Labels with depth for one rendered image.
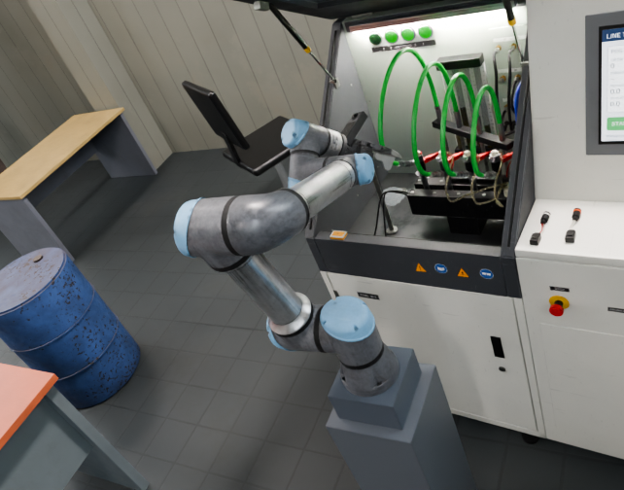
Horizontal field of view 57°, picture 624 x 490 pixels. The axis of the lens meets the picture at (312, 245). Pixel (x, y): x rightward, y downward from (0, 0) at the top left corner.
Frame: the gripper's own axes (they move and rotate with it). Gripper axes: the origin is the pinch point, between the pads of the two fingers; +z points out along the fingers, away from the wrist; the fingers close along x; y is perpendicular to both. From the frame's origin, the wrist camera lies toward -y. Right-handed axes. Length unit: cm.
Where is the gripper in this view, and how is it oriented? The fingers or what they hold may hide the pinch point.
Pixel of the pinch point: (390, 155)
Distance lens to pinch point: 167.9
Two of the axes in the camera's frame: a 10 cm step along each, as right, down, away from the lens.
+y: -1.5, 9.9, -0.3
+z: 8.0, 1.4, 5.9
